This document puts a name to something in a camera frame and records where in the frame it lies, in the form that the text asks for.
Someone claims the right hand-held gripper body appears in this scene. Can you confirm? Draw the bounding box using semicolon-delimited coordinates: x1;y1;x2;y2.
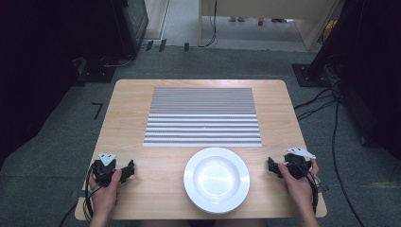
283;147;317;181

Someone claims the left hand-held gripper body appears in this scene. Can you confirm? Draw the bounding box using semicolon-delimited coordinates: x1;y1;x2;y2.
91;152;123;188

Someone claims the white plate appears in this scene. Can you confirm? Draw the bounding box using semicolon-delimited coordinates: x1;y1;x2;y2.
183;147;251;215

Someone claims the person's left hand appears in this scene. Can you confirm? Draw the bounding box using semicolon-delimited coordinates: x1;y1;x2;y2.
88;168;123;219

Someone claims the person's right hand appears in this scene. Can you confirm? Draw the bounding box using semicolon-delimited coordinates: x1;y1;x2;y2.
277;158;321;218

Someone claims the grey striped placemat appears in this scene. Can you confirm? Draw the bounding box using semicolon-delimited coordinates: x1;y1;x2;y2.
143;87;263;148

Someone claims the black stand base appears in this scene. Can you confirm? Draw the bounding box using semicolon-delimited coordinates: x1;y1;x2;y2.
291;62;340;88
75;56;118;87

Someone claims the black cabinet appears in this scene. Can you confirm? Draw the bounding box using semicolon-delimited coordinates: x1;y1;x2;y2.
112;0;149;60

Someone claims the light wooden desk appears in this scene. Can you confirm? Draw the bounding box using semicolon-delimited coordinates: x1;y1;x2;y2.
198;0;343;52

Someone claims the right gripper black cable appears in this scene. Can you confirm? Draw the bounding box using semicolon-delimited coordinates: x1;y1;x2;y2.
288;160;323;216

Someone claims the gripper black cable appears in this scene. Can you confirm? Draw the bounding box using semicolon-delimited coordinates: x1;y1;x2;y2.
288;160;323;216
59;160;105;227

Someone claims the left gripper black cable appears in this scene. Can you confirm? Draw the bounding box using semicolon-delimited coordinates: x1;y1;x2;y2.
59;160;105;227

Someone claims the black floor cable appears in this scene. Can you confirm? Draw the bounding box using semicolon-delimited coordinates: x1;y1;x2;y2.
293;72;368;227

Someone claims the yellow cable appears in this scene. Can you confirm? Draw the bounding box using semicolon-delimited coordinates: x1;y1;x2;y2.
322;19;339;42

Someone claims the black hanging cable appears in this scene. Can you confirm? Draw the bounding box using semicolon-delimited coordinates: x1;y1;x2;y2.
198;0;219;49

